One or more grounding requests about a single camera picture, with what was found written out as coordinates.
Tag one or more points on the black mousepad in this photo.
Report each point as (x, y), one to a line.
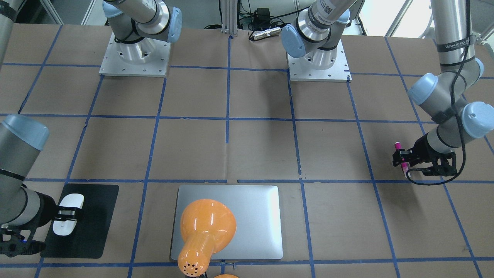
(90, 234)

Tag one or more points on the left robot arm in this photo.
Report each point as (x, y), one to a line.
(440, 152)

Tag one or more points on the white computer mouse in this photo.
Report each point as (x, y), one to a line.
(68, 215)

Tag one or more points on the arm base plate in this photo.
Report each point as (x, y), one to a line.
(321, 65)
(147, 58)

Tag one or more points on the silver metal cylinder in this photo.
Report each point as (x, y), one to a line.
(272, 32)

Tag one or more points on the pink pen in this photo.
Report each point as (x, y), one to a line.
(399, 160)

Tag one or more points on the silver closed notebook laptop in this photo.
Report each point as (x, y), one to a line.
(257, 212)

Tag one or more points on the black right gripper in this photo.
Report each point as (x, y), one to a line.
(47, 209)

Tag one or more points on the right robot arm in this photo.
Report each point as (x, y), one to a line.
(22, 210)

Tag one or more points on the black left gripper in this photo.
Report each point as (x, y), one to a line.
(423, 148)

